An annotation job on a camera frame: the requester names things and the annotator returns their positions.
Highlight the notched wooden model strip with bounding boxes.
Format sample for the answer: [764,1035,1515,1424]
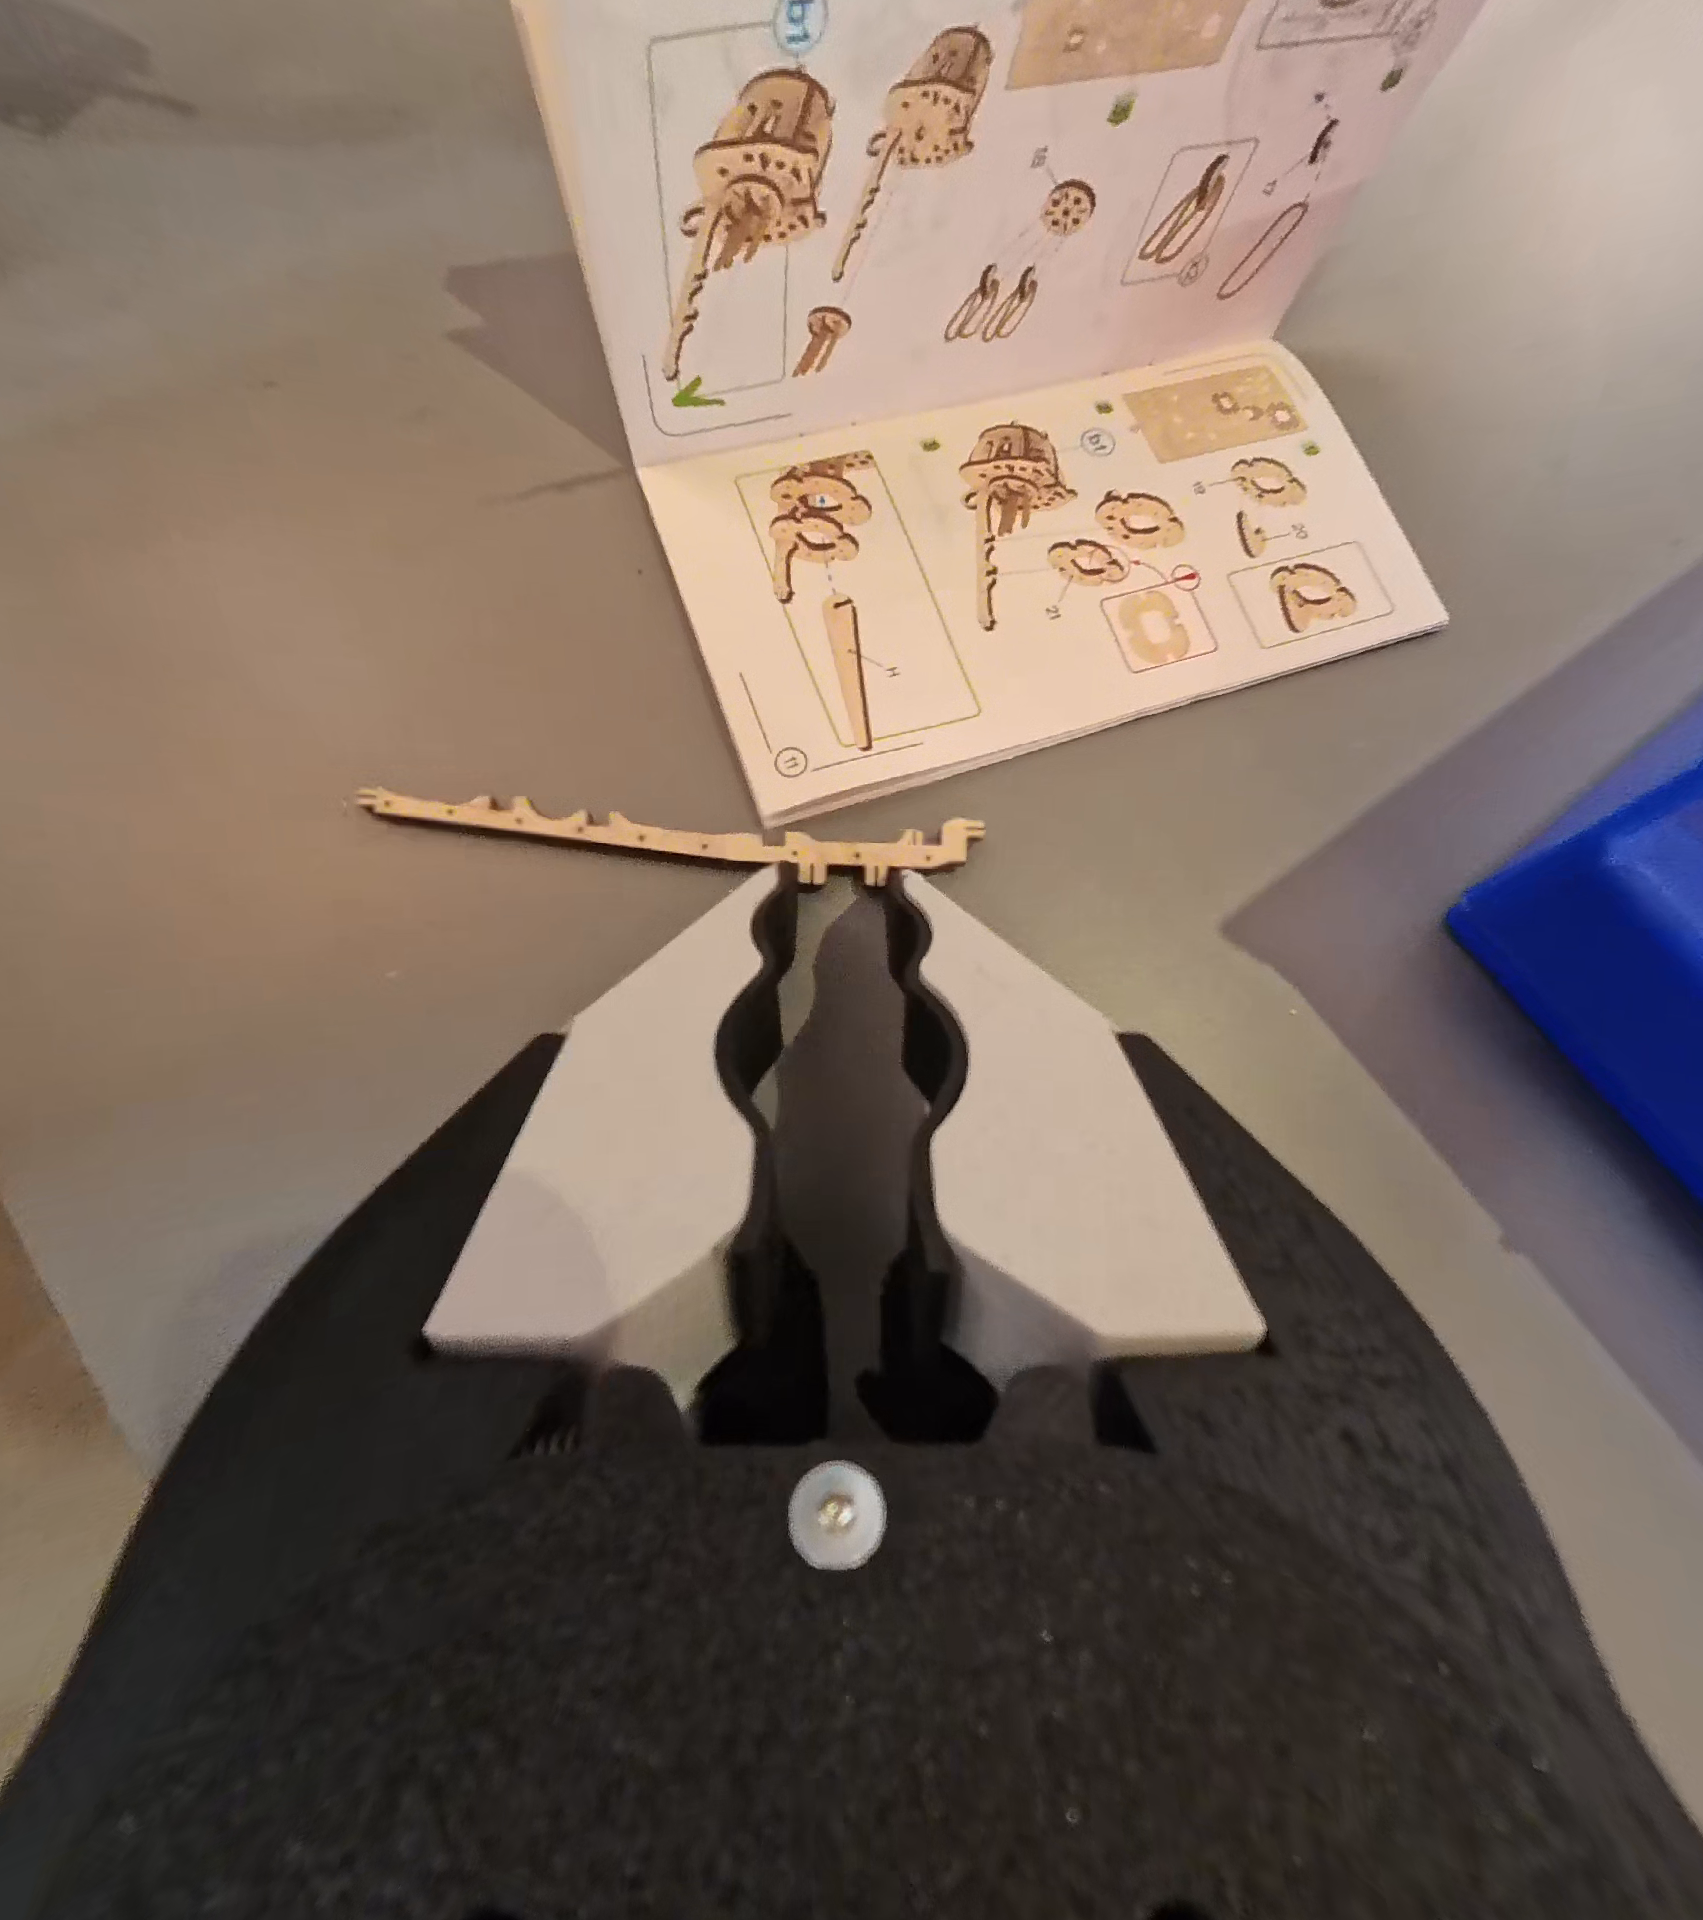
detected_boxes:
[351,783,989,888]

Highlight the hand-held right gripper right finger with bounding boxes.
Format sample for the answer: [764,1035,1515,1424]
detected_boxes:
[854,869,1271,1445]

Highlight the open assembly instruction booklet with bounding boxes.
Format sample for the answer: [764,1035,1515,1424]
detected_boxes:
[510,0,1486,831]

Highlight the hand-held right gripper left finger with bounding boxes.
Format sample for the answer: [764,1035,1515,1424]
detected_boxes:
[419,867,833,1445]

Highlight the blue plastic bin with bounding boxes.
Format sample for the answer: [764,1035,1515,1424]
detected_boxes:
[1443,614,1703,1330]

